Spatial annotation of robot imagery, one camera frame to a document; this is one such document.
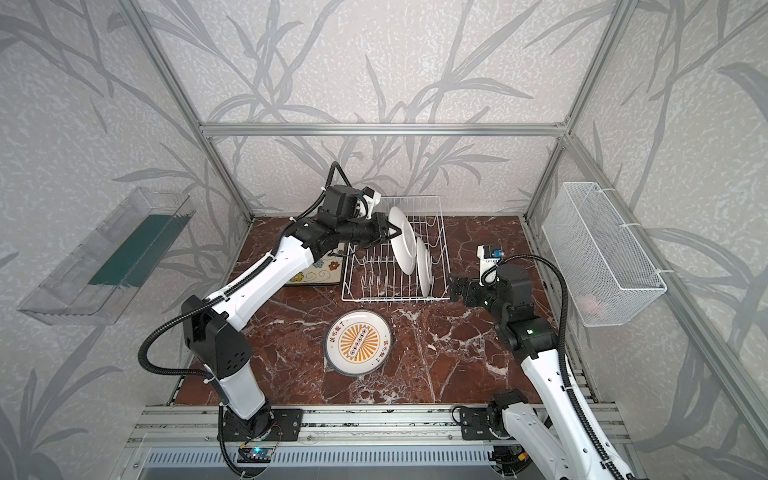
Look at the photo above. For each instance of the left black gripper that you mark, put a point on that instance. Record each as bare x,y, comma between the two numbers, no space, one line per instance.
380,226

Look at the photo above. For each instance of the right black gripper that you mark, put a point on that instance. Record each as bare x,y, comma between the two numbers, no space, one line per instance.
469,289

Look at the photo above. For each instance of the white round plate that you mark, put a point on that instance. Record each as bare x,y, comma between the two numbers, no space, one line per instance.
358,343
424,268
404,248

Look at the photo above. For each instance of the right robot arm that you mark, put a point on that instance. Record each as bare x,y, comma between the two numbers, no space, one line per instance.
574,446

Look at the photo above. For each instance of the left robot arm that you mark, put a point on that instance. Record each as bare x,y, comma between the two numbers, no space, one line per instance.
213,333

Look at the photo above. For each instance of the pink object in basket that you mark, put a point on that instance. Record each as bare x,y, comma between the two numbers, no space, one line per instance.
591,306

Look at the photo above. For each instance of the green circuit board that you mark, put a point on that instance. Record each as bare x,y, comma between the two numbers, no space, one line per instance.
252,454

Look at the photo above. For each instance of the white wire dish rack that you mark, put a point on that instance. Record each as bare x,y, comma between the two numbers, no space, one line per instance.
373,275

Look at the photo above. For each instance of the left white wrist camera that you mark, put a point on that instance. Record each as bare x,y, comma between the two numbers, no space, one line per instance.
369,200

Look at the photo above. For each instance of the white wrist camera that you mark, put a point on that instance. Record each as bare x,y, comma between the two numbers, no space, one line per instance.
369,200
489,256

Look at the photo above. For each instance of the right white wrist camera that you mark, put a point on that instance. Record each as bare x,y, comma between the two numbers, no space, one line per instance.
489,256

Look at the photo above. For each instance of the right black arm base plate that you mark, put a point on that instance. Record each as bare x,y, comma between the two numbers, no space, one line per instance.
481,424

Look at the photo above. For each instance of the white mesh wall basket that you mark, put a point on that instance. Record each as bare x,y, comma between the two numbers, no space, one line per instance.
599,255

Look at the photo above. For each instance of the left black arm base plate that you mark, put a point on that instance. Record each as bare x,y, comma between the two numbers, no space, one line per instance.
276,425

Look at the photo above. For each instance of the aluminium frame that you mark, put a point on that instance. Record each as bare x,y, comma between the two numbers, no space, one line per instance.
741,390

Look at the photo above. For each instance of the aluminium mounting rail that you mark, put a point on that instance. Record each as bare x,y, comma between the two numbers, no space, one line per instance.
322,425

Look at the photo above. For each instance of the clear plastic wall bin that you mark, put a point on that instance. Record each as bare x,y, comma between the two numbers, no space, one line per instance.
98,280

